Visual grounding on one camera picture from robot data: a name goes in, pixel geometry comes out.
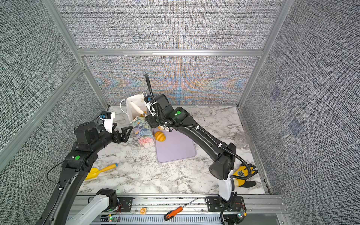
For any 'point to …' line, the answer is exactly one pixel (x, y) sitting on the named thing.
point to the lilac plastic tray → (176, 146)
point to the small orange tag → (143, 211)
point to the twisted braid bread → (160, 128)
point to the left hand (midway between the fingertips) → (124, 125)
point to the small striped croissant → (160, 136)
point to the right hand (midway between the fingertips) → (152, 115)
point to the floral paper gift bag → (141, 127)
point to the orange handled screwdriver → (169, 214)
